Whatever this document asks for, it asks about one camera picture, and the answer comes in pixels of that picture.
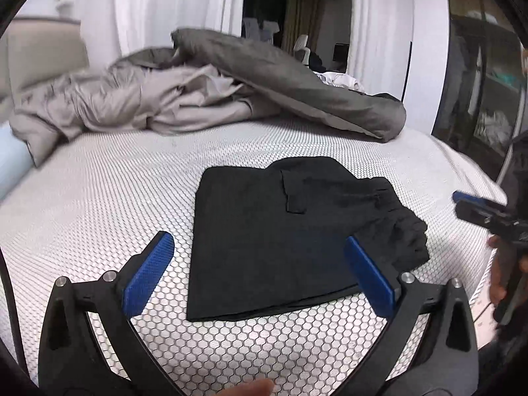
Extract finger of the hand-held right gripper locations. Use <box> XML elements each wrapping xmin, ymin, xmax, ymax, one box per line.
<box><xmin>455</xmin><ymin>200</ymin><xmax>510</xmax><ymax>236</ymax></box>
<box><xmin>452</xmin><ymin>191</ymin><xmax>508</xmax><ymax>215</ymax></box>

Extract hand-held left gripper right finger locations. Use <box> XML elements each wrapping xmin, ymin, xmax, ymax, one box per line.
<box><xmin>344</xmin><ymin>235</ymin><xmax>479</xmax><ymax>396</ymax></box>

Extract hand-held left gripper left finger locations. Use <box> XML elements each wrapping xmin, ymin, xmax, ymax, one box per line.
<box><xmin>38</xmin><ymin>231</ymin><xmax>184</xmax><ymax>396</ymax></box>

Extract black pants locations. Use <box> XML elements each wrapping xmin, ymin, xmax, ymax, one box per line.
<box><xmin>186</xmin><ymin>156</ymin><xmax>430</xmax><ymax>322</ymax></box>

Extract person's right hand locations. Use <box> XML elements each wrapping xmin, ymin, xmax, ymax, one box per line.
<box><xmin>488</xmin><ymin>235</ymin><xmax>516</xmax><ymax>304</ymax></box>

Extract person's left hand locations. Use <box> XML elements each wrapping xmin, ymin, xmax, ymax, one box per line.
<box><xmin>214</xmin><ymin>379</ymin><xmax>275</xmax><ymax>396</ymax></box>

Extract bed with white honeycomb cover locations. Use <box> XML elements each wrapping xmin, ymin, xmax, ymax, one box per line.
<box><xmin>0</xmin><ymin>113</ymin><xmax>512</xmax><ymax>396</ymax></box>

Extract dark glass wardrobe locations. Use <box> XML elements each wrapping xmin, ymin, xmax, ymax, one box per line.
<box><xmin>431</xmin><ymin>0</ymin><xmax>528</xmax><ymax>174</ymax></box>

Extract light grey blanket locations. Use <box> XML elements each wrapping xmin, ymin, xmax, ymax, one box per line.
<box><xmin>8</xmin><ymin>64</ymin><xmax>281</xmax><ymax>168</ymax></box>

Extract light blue pillow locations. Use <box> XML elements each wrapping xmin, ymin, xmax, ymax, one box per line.
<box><xmin>0</xmin><ymin>126</ymin><xmax>34</xmax><ymax>201</ymax></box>

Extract white striped bedding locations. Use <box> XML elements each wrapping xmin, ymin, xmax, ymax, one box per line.
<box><xmin>313</xmin><ymin>70</ymin><xmax>366</xmax><ymax>91</ymax></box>

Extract white curtain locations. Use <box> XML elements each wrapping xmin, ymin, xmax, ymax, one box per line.
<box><xmin>348</xmin><ymin>0</ymin><xmax>415</xmax><ymax>104</ymax></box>
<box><xmin>60</xmin><ymin>0</ymin><xmax>248</xmax><ymax>56</ymax></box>

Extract dark grey duvet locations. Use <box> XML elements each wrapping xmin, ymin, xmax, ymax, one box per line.
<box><xmin>124</xmin><ymin>28</ymin><xmax>407</xmax><ymax>143</ymax></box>

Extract white office chair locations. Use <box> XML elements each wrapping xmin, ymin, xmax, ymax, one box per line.
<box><xmin>294</xmin><ymin>35</ymin><xmax>310</xmax><ymax>66</ymax></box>

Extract beige padded headboard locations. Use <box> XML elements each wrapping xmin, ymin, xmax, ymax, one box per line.
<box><xmin>0</xmin><ymin>18</ymin><xmax>89</xmax><ymax>100</ymax></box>

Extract brown curtain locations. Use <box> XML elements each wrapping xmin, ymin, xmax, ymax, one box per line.
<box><xmin>284</xmin><ymin>0</ymin><xmax>324</xmax><ymax>48</ymax></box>

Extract hanging white clothes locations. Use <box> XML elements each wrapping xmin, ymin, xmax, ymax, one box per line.
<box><xmin>243</xmin><ymin>17</ymin><xmax>281</xmax><ymax>44</ymax></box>

